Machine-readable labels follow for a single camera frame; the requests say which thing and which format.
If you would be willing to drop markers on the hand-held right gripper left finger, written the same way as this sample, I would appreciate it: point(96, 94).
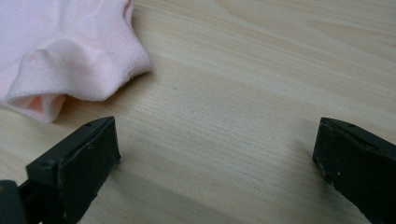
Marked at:
point(84, 168)

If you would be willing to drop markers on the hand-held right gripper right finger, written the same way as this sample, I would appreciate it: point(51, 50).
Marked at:
point(358, 165)

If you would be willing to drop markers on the pink sock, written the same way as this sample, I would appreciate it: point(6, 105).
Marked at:
point(62, 53)

